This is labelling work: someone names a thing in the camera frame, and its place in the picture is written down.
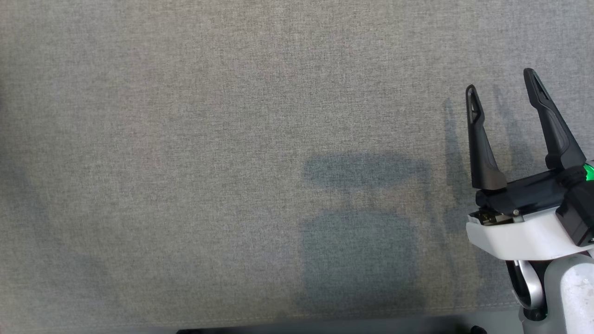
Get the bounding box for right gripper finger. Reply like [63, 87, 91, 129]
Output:
[465, 84, 508, 191]
[523, 68, 587, 172]

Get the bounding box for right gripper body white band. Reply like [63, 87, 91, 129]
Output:
[466, 169, 594, 261]

